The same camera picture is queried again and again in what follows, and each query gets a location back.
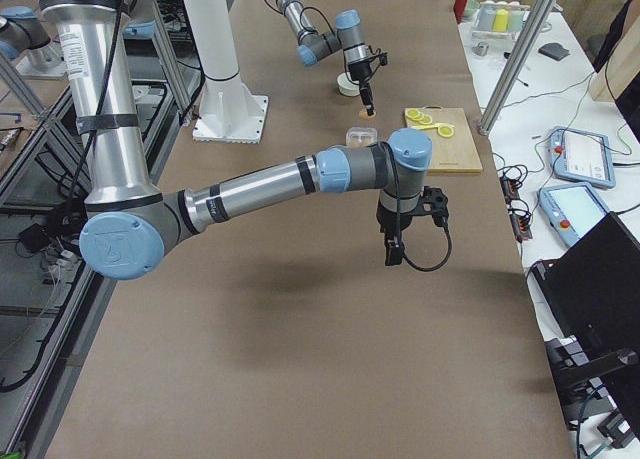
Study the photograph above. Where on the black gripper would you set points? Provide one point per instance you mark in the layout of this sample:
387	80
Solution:
403	220
358	72

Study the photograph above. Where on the clear plastic egg box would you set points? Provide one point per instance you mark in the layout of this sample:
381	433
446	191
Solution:
361	132

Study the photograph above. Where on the white paper bowl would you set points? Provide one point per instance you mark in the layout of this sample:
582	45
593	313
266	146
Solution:
346	87

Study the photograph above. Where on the lemon slice top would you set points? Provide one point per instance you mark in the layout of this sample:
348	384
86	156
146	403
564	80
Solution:
410	113

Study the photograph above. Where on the lemon slice lower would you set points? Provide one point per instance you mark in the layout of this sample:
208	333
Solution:
427	119

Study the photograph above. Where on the yellow plastic knife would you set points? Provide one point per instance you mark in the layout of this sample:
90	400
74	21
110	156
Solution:
424	127

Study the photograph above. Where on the lemon slice near knife tip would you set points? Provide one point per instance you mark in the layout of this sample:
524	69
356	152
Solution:
445	130

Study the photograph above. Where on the wooden cutting board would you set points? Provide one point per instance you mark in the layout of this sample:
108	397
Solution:
455	155

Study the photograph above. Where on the small metal cylinder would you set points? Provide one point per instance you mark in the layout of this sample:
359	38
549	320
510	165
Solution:
480	49

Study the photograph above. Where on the black orange power strip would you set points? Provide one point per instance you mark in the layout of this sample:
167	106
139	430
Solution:
518	210

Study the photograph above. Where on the green bowl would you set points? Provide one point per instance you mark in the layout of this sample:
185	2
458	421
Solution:
471	8

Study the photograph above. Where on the grey cup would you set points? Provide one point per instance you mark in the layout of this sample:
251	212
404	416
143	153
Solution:
486	18

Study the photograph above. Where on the yellow cup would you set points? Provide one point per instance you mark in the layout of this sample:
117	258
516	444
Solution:
501	20

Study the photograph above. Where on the light blue cup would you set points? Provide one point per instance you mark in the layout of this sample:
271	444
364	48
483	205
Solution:
515	21

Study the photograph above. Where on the near blue teach pendant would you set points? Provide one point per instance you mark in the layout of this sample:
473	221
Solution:
572	210

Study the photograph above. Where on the blue teach pendant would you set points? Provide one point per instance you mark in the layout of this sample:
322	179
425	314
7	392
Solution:
578	155
572	210

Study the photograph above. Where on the dark grey pad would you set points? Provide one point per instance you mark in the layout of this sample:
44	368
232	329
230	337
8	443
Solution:
554	51

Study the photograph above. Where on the far blue teach pendant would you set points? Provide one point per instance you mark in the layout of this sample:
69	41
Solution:
578	155

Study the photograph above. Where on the black monitor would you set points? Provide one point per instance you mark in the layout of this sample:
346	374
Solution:
593	293

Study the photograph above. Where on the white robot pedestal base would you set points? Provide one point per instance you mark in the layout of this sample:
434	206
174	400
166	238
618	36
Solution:
228	111

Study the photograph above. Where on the aluminium frame post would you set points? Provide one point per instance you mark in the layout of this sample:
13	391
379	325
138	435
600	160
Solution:
523	46

